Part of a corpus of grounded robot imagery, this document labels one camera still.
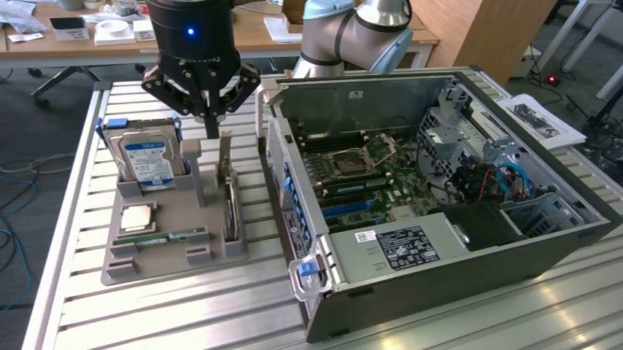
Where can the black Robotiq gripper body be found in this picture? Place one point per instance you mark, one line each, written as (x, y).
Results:
(195, 36)

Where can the low-profile graphics card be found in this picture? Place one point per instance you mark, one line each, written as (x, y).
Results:
(233, 211)

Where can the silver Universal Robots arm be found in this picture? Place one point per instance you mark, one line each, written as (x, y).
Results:
(322, 36)

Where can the hard disk in blue caddy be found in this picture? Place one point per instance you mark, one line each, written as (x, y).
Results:
(142, 124)

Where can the plain white box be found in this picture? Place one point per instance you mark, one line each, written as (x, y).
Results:
(142, 31)

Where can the stack of white papers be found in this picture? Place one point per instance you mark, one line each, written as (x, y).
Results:
(282, 31)

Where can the white box with tape roll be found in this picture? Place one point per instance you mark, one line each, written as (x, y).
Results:
(114, 33)

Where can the hard disk with blue label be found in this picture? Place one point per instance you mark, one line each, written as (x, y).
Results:
(146, 160)

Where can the brown cardboard box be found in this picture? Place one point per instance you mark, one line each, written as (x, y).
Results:
(294, 11)

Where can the wooden desk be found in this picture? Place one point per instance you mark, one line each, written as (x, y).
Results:
(73, 49)

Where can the black wheeled chair base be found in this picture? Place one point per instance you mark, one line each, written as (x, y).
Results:
(54, 85)

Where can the white box with black top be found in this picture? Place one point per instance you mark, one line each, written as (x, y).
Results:
(71, 29)

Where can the grey cup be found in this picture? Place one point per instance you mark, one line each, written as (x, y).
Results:
(73, 4)

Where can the CPU socket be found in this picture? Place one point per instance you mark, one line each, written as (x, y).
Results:
(350, 164)

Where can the white card with red print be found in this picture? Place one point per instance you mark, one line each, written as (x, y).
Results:
(25, 37)

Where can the metal socket cover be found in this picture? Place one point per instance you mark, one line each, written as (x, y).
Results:
(382, 149)

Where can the grey printed parts rack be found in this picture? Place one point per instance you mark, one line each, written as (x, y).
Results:
(181, 215)

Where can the silver CPU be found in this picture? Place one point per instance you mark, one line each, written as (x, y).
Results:
(138, 218)

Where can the RAM stick with white label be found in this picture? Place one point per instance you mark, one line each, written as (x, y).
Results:
(355, 186)

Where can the clear plastic bag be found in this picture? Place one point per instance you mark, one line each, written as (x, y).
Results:
(19, 16)

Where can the blue expansion slot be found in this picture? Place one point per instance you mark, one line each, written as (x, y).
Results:
(346, 209)

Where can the green RAM stick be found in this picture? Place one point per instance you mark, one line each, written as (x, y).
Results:
(155, 237)

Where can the perforated metal drive cage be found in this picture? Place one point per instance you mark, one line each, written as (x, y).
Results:
(447, 146)

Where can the wooden cabinet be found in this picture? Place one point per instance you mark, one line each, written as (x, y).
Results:
(487, 36)

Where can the grey power supply unit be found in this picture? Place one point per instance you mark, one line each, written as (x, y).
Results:
(361, 262)

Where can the small white cabinet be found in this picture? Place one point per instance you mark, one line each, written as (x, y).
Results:
(529, 65)

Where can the printed paper manual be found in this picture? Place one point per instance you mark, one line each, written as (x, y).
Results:
(541, 120)

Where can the power strip with red light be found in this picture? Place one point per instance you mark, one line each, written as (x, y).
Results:
(553, 80)

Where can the open dark grey PC case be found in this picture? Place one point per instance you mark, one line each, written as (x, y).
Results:
(438, 291)

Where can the silver disk bay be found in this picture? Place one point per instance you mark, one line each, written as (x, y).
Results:
(550, 215)

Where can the black tripod stand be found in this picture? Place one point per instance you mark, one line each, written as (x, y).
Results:
(606, 120)

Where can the white desk frame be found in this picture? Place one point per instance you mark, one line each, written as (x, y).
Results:
(569, 65)

